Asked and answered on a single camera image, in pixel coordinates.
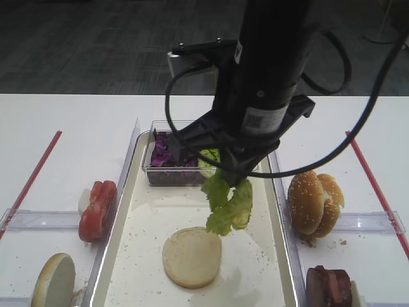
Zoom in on bun base on tray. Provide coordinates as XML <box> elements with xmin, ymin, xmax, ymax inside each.
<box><xmin>162</xmin><ymin>226</ymin><xmax>222</xmax><ymax>289</ymax></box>

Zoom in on red tomato slices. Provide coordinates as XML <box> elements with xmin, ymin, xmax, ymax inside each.
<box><xmin>79</xmin><ymin>180</ymin><xmax>118</xmax><ymax>242</ymax></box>

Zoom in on clear vertical rail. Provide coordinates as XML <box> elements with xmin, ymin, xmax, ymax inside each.
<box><xmin>271</xmin><ymin>150</ymin><xmax>314</xmax><ymax>307</ymax></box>
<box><xmin>80</xmin><ymin>118</ymin><xmax>141</xmax><ymax>307</ymax></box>

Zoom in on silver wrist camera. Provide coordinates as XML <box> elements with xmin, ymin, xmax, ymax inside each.
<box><xmin>166</xmin><ymin>37</ymin><xmax>239</xmax><ymax>81</ymax></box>

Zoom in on left red strip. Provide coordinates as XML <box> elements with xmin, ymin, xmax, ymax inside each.
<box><xmin>0</xmin><ymin>130</ymin><xmax>63</xmax><ymax>239</ymax></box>

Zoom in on upright bun half left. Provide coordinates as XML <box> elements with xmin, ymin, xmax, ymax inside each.
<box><xmin>31</xmin><ymin>253</ymin><xmax>75</xmax><ymax>307</ymax></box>

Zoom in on upper left clear holder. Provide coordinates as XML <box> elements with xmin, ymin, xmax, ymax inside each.
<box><xmin>1</xmin><ymin>209</ymin><xmax>81</xmax><ymax>232</ymax></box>

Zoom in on upper right clear holder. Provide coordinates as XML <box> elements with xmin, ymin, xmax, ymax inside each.
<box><xmin>333</xmin><ymin>211</ymin><xmax>406</xmax><ymax>235</ymax></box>

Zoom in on left clear vertical rail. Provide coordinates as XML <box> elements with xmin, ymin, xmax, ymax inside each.
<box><xmin>80</xmin><ymin>118</ymin><xmax>141</xmax><ymax>307</ymax></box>

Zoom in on cream metal tray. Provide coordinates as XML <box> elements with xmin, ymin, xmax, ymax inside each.
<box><xmin>84</xmin><ymin>132</ymin><xmax>297</xmax><ymax>306</ymax></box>

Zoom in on green lettuce leaf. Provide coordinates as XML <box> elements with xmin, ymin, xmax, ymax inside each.
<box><xmin>201</xmin><ymin>170</ymin><xmax>253</xmax><ymax>236</ymax></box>

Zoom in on black cable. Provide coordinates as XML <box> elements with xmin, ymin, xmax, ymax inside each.
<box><xmin>164</xmin><ymin>9</ymin><xmax>409</xmax><ymax>178</ymax></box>

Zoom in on sesame bun front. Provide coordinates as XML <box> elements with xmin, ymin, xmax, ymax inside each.
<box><xmin>288</xmin><ymin>171</ymin><xmax>324</xmax><ymax>235</ymax></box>

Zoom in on clear holder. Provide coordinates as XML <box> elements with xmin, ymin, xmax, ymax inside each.
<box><xmin>1</xmin><ymin>209</ymin><xmax>81</xmax><ymax>232</ymax></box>
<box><xmin>333</xmin><ymin>211</ymin><xmax>406</xmax><ymax>235</ymax></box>

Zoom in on sesame bun rear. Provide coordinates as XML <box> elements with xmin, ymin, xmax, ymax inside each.
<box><xmin>313</xmin><ymin>173</ymin><xmax>344</xmax><ymax>238</ymax></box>

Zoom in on clear plastic salad box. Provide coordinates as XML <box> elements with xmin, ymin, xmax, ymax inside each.
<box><xmin>141</xmin><ymin>120</ymin><xmax>216</xmax><ymax>187</ymax></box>

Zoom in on red strip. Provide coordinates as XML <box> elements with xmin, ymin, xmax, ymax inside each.
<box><xmin>350</xmin><ymin>139</ymin><xmax>408</xmax><ymax>257</ymax></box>
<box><xmin>0</xmin><ymin>130</ymin><xmax>63</xmax><ymax>239</ymax></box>

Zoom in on sesame bun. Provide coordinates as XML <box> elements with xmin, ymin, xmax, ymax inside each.
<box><xmin>313</xmin><ymin>173</ymin><xmax>344</xmax><ymax>238</ymax></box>
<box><xmin>288</xmin><ymin>171</ymin><xmax>324</xmax><ymax>235</ymax></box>

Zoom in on white stopper by tomato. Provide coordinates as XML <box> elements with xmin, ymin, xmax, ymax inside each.
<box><xmin>78</xmin><ymin>189</ymin><xmax>91</xmax><ymax>215</ymax></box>

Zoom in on right clear vertical rail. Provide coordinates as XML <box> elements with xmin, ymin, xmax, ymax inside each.
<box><xmin>271</xmin><ymin>150</ymin><xmax>314</xmax><ymax>307</ymax></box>

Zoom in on shredded purple cabbage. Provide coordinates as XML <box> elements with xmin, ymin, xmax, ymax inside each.
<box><xmin>150</xmin><ymin>128</ymin><xmax>201</xmax><ymax>168</ymax></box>

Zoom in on dark meat patties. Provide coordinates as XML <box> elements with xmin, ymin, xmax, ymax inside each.
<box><xmin>306</xmin><ymin>265</ymin><xmax>353</xmax><ymax>307</ymax></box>

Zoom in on white stopper by patties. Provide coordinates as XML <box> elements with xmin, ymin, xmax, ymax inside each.
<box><xmin>351</xmin><ymin>280</ymin><xmax>367</xmax><ymax>307</ymax></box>

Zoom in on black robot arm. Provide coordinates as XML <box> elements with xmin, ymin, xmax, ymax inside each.
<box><xmin>168</xmin><ymin>1</ymin><xmax>318</xmax><ymax>186</ymax></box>

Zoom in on right red strip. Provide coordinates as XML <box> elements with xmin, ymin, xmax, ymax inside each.
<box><xmin>350</xmin><ymin>139</ymin><xmax>408</xmax><ymax>257</ymax></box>

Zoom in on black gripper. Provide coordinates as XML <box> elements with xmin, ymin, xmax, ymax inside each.
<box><xmin>170</xmin><ymin>47</ymin><xmax>316</xmax><ymax>193</ymax></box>

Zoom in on green lettuce in box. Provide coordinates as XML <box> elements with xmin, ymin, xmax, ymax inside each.
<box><xmin>197</xmin><ymin>148</ymin><xmax>222</xmax><ymax>178</ymax></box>

